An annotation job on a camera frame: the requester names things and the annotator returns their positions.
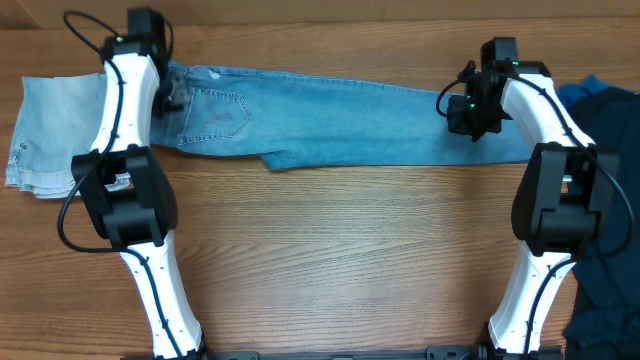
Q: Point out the folded light blue jeans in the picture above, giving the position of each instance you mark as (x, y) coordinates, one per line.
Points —
(59, 118)

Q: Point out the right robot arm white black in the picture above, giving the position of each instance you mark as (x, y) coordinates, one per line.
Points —
(561, 205)

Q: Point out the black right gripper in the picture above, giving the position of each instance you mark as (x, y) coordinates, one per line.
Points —
(461, 117)

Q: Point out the medium blue denim jeans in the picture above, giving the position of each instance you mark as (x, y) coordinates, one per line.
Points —
(293, 120)

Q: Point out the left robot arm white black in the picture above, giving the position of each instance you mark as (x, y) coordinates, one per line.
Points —
(128, 198)

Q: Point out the brown cardboard backboard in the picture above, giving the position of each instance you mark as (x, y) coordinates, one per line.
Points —
(47, 14)

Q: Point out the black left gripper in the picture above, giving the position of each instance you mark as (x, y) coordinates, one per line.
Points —
(176, 95)

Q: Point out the bright blue garment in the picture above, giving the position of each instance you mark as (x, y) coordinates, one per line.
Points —
(570, 94)

